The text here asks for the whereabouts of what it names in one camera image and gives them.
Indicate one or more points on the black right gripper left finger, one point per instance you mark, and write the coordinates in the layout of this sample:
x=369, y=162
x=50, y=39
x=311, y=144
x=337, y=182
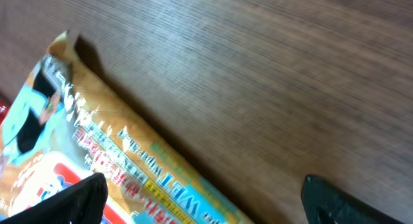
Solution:
x=83, y=202

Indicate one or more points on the red snack bag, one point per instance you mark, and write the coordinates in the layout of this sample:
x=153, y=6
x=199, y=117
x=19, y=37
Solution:
x=4, y=108

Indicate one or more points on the yellow wet wipes pack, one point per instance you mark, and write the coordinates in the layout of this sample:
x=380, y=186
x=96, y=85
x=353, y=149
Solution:
x=65, y=125

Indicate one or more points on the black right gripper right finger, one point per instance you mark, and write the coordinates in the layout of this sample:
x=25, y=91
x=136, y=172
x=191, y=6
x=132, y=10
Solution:
x=325, y=203

